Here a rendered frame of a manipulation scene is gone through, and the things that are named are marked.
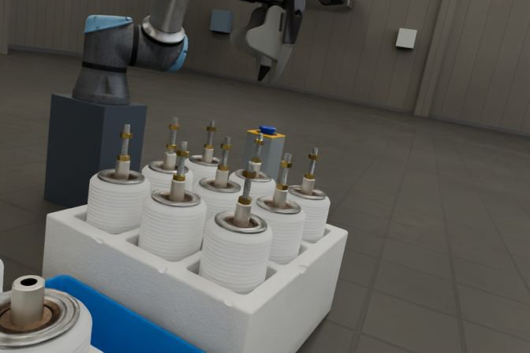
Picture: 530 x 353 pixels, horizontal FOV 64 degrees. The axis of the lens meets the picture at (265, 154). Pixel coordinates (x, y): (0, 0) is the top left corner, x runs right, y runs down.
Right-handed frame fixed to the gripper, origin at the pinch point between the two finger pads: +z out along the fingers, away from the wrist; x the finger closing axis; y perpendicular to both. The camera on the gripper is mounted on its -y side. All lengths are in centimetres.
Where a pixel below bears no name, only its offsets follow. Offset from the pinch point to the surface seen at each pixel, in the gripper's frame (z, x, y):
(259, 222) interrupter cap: 20.9, 0.7, -1.8
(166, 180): 22.1, -21.3, 7.0
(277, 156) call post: 20.0, -37.8, -22.8
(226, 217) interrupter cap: 21.0, -1.3, 2.4
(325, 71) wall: -12, -840, -528
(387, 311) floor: 46, -10, -42
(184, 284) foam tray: 28.8, 2.7, 8.4
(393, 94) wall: 14, -721, -648
